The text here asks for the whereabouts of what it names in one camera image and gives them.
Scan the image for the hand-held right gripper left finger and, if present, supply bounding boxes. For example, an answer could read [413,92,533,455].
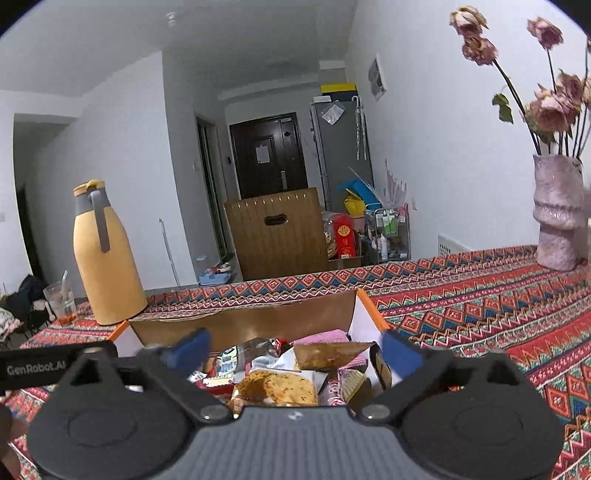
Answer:
[53,329,234,423]

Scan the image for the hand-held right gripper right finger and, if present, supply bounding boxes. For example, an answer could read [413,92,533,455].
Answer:
[358,330,532,424]

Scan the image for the silver snack packet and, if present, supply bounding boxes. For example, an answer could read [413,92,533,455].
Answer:
[238,339,279,371]

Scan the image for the pink striped snack packet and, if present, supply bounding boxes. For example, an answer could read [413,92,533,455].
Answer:
[318,369,366,407]

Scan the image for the brown snack packet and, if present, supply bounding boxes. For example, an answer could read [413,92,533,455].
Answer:
[294,342,375,371]

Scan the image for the cardboard box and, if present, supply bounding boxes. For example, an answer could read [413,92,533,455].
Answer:
[113,288,393,416]

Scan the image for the crumbly cake snack packet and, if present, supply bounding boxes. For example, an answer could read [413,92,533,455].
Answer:
[231,369,319,407]

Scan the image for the person's left hand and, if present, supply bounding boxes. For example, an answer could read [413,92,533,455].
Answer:
[0,406,28,480]

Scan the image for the black folding chair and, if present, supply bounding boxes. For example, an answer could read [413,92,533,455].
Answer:
[0,274,47,342]

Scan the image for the glass cup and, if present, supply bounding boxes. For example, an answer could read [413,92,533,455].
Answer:
[43,270,78,324]

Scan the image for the blue floor tray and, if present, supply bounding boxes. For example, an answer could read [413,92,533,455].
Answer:
[198,263,234,286]

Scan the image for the patterned tablecloth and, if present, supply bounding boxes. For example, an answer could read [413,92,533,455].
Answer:
[0,244,591,480]

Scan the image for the yellow thermos jug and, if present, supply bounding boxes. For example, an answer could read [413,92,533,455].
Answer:
[72,180,148,326]

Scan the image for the red gift box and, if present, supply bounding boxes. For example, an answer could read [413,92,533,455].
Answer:
[332,213,358,259]

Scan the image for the brown cardboard carton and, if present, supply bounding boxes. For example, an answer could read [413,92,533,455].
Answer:
[225,187,331,282]

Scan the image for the blue plastic item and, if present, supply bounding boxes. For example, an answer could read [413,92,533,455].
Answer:
[336,180,382,206]

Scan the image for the dark entrance door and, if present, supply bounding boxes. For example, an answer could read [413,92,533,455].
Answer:
[229,112,309,199]

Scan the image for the grey refrigerator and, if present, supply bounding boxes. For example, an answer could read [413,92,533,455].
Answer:
[310,96,375,213]

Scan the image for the pink ceramic vase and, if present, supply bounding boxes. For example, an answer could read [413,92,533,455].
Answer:
[532,154,585,271]

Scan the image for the dried pink flowers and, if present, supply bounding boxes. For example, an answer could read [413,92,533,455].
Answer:
[450,6,591,158]

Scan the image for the wire storage cart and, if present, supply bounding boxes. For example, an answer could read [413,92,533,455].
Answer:
[365,208,411,264]

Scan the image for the white wall heater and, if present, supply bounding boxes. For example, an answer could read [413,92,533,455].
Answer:
[437,234,472,257]

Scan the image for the wall electrical panel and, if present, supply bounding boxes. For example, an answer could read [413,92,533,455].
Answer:
[368,54,386,101]

